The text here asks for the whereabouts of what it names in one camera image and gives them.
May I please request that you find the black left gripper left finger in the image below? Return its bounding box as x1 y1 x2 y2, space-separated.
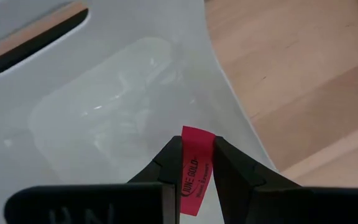
4 135 184 224

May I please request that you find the narrow white plastic bin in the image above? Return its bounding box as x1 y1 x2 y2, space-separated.
0 0 279 224

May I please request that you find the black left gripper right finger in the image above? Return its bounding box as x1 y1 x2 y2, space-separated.
212 136 358 224

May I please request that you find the red eraser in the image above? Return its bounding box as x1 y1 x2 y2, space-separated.
178 125 216 217

